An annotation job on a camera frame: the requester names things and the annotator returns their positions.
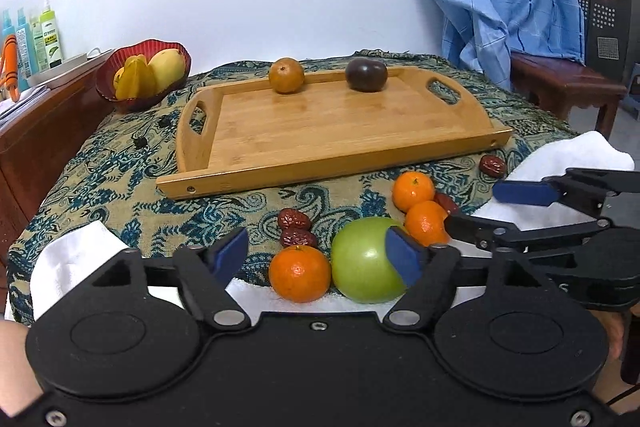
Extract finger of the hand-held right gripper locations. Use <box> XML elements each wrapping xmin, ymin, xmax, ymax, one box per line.
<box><xmin>444</xmin><ymin>213</ymin><xmax>614</xmax><ymax>254</ymax></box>
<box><xmin>492</xmin><ymin>167</ymin><xmax>636</xmax><ymax>216</ymax></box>

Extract white plastic tray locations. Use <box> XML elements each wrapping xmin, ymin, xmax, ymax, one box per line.
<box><xmin>27</xmin><ymin>52</ymin><xmax>89</xmax><ymax>88</ymax></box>

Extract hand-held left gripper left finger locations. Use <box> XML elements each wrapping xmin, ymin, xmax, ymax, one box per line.
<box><xmin>90</xmin><ymin>227</ymin><xmax>253</xmax><ymax>333</ymax></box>

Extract white papers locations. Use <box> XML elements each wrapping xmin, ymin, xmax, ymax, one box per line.
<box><xmin>0</xmin><ymin>84</ymin><xmax>52</xmax><ymax>128</ymax></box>

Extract green apple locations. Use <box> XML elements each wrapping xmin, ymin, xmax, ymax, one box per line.
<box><xmin>330</xmin><ymin>217</ymin><xmax>418</xmax><ymax>304</ymax></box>

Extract yellow mango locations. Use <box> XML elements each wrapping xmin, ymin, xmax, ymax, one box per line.
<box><xmin>147</xmin><ymin>48</ymin><xmax>187</xmax><ymax>90</ymax></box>

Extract white towel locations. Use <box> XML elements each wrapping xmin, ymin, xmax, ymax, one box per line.
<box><xmin>472</xmin><ymin>131</ymin><xmax>636</xmax><ymax>233</ymax></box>
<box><xmin>30</xmin><ymin>221</ymin><xmax>401</xmax><ymax>323</ymax></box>

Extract red glass fruit bowl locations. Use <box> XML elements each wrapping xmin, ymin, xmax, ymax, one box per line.
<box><xmin>95</xmin><ymin>39</ymin><xmax>192</xmax><ymax>112</ymax></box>

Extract red date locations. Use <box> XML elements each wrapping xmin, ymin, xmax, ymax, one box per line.
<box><xmin>434</xmin><ymin>192</ymin><xmax>461</xmax><ymax>215</ymax></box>
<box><xmin>479</xmin><ymin>154</ymin><xmax>507</xmax><ymax>179</ymax></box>
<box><xmin>277</xmin><ymin>208</ymin><xmax>312</xmax><ymax>231</ymax></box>
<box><xmin>280</xmin><ymin>228</ymin><xmax>319</xmax><ymax>249</ymax></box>

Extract yellow starfruit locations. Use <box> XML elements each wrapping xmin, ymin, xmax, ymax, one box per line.
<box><xmin>113</xmin><ymin>55</ymin><xmax>158</xmax><ymax>101</ymax></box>

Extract wooden serving tray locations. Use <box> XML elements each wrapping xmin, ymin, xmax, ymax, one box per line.
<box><xmin>155</xmin><ymin>66</ymin><xmax>514</xmax><ymax>200</ymax></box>

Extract patterned tablecloth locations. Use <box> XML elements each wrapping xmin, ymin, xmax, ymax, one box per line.
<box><xmin>5</xmin><ymin>49</ymin><xmax>581</xmax><ymax>325</ymax></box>

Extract green and white bottle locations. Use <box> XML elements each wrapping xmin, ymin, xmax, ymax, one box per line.
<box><xmin>40</xmin><ymin>0</ymin><xmax>64</xmax><ymax>70</ymax></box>

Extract wooden chair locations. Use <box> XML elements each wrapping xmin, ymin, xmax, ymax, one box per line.
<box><xmin>510</xmin><ymin>52</ymin><xmax>628</xmax><ymax>140</ymax></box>

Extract dark purple round fruit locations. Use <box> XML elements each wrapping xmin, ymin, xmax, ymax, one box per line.
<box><xmin>345</xmin><ymin>57</ymin><xmax>389</xmax><ymax>92</ymax></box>

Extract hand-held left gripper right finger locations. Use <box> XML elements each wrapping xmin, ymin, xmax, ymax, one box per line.
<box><xmin>383</xmin><ymin>226</ymin><xmax>551</xmax><ymax>331</ymax></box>

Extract brown round fruit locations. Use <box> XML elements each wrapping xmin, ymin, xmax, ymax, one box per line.
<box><xmin>268</xmin><ymin>57</ymin><xmax>306</xmax><ymax>95</ymax></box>

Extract orange plastic toy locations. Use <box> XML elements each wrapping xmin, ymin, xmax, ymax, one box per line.
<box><xmin>0</xmin><ymin>34</ymin><xmax>22</xmax><ymax>102</ymax></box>

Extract mandarin orange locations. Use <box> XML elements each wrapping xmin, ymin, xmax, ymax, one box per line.
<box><xmin>268</xmin><ymin>245</ymin><xmax>332</xmax><ymax>304</ymax></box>
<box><xmin>391</xmin><ymin>171</ymin><xmax>436</xmax><ymax>212</ymax></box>
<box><xmin>404</xmin><ymin>200</ymin><xmax>451</xmax><ymax>247</ymax></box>

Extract wooden cabinet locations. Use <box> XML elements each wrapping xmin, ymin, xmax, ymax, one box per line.
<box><xmin>0</xmin><ymin>49</ymin><xmax>116</xmax><ymax>258</ymax></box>

